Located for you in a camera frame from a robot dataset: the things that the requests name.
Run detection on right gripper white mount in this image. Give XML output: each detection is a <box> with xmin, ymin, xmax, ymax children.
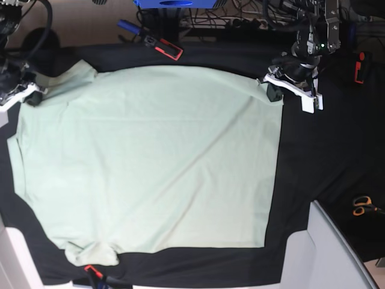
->
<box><xmin>0</xmin><ymin>60</ymin><xmax>49</xmax><ymax>129</ymax></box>

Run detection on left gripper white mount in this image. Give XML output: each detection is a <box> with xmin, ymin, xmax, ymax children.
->
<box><xmin>258</xmin><ymin>52</ymin><xmax>324</xmax><ymax>113</ymax></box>

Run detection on light green T-shirt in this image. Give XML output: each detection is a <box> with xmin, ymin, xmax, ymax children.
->
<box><xmin>7</xmin><ymin>61</ymin><xmax>283</xmax><ymax>266</ymax></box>

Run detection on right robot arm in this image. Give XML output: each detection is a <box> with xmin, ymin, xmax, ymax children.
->
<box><xmin>1</xmin><ymin>1</ymin><xmax>53</xmax><ymax>126</ymax></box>

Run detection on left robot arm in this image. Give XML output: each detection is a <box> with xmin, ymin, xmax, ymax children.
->
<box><xmin>259</xmin><ymin>1</ymin><xmax>343</xmax><ymax>113</ymax></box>

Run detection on white power strip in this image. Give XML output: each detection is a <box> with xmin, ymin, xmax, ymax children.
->
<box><xmin>225</xmin><ymin>17</ymin><xmax>269</xmax><ymax>30</ymax></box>

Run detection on black table cloth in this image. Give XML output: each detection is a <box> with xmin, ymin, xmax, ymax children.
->
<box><xmin>1</xmin><ymin>43</ymin><xmax>384</xmax><ymax>288</ymax></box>

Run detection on red clamp right edge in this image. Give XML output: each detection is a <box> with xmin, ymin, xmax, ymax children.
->
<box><xmin>354</xmin><ymin>52</ymin><xmax>371</xmax><ymax>84</ymax></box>

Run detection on red clamp edge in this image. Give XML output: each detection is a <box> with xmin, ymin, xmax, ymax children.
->
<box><xmin>354</xmin><ymin>52</ymin><xmax>371</xmax><ymax>84</ymax></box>
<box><xmin>84</xmin><ymin>265</ymin><xmax>103</xmax><ymax>279</ymax></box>

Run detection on red black clamp top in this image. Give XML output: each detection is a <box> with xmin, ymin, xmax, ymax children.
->
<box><xmin>144</xmin><ymin>36</ymin><xmax>183</xmax><ymax>61</ymax></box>

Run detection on blue box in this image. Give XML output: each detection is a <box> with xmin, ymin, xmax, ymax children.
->
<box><xmin>134</xmin><ymin>0</ymin><xmax>227</xmax><ymax>9</ymax></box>

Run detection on grey white chair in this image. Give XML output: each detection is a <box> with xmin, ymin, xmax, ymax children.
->
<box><xmin>280</xmin><ymin>201</ymin><xmax>378</xmax><ymax>289</ymax></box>

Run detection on white furniture left corner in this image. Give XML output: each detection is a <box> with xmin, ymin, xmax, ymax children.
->
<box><xmin>1</xmin><ymin>222</ymin><xmax>73</xmax><ymax>289</ymax></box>

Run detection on red clamp bottom edge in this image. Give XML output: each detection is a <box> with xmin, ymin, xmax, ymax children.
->
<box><xmin>84</xmin><ymin>265</ymin><xmax>103</xmax><ymax>279</ymax></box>

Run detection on blue handled tool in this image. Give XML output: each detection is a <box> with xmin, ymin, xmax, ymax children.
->
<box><xmin>117</xmin><ymin>19</ymin><xmax>141</xmax><ymax>36</ymax></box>

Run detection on orange handled scissors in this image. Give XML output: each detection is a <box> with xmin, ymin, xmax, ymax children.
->
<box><xmin>353</xmin><ymin>196</ymin><xmax>384</xmax><ymax>217</ymax></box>

